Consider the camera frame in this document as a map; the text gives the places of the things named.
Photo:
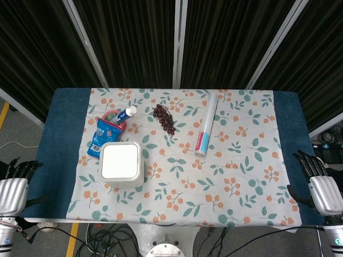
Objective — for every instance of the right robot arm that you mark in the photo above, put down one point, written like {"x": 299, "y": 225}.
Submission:
{"x": 333, "y": 235}

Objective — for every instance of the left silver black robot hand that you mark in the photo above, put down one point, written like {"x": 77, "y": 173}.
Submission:
{"x": 12, "y": 187}

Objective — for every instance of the white square container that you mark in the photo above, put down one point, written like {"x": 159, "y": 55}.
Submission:
{"x": 121, "y": 163}

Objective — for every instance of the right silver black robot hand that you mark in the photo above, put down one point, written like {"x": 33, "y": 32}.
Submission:
{"x": 323, "y": 192}

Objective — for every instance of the red round cup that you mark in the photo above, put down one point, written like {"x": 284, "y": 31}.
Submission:
{"x": 113, "y": 117}

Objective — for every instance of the dark red grape bunch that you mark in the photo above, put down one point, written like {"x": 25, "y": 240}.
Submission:
{"x": 164, "y": 119}

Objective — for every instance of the plastic wrap roll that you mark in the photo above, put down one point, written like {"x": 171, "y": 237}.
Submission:
{"x": 205, "y": 124}

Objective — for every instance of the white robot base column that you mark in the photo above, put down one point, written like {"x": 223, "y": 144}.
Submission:
{"x": 166, "y": 241}

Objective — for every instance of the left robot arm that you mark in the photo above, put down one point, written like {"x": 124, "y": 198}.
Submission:
{"x": 6, "y": 235}

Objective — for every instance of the black folding screen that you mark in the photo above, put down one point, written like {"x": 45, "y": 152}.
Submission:
{"x": 171, "y": 45}

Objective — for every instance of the blue snack bag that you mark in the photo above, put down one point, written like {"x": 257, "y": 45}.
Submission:
{"x": 103, "y": 137}

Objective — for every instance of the blue table cover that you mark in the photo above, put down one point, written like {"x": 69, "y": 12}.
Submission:
{"x": 171, "y": 155}

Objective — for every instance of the blue white toothpaste tube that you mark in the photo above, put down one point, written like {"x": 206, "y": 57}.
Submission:
{"x": 126, "y": 113}

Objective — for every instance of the floral patterned tablecloth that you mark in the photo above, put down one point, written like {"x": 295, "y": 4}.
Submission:
{"x": 187, "y": 171}

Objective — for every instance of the black electronic device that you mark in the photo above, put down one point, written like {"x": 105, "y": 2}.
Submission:
{"x": 325, "y": 154}

